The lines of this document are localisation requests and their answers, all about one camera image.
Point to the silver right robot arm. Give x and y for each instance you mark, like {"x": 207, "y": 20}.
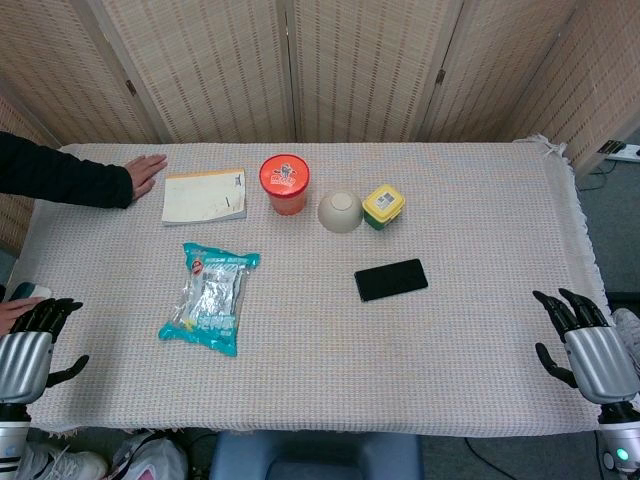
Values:
{"x": 622, "y": 435}

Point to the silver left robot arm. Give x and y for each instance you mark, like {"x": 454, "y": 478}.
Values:
{"x": 10, "y": 440}

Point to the yellow lidded green container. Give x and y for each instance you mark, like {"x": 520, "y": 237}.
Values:
{"x": 382, "y": 205}

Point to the orange lidded tub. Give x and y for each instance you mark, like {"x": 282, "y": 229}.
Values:
{"x": 284, "y": 182}

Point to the blue padded chair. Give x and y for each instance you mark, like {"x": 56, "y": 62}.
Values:
{"x": 315, "y": 457}

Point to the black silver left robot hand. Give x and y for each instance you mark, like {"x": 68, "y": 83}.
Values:
{"x": 25, "y": 360}

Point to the white power strip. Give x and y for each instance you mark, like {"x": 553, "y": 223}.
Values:
{"x": 622, "y": 150}

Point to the grey white sneaker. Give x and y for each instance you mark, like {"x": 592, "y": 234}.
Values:
{"x": 629, "y": 335}

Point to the cream paper notebook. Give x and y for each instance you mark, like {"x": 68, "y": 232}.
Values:
{"x": 202, "y": 197}

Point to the white laced sneaker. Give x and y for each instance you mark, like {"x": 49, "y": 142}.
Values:
{"x": 60, "y": 462}

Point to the smartphone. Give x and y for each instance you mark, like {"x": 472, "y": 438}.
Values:
{"x": 391, "y": 280}

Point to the white pink bag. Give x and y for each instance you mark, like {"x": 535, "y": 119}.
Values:
{"x": 147, "y": 457}

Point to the beige upturned bowl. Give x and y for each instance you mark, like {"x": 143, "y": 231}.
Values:
{"x": 340, "y": 210}

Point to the bamboo folding screen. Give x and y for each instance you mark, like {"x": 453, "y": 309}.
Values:
{"x": 210, "y": 65}

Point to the bare hand of black-sleeved person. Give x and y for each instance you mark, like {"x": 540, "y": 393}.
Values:
{"x": 145, "y": 175}

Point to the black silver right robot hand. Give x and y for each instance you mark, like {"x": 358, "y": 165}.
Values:
{"x": 600, "y": 360}

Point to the teal clear snack bag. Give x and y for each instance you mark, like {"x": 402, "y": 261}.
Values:
{"x": 212, "y": 300}

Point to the bare hand without sleeve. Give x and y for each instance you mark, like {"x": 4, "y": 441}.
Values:
{"x": 12, "y": 312}

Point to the black sleeved forearm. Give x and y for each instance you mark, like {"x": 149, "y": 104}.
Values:
{"x": 60, "y": 172}

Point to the pale woven tablecloth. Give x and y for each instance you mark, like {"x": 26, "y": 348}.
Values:
{"x": 320, "y": 375}

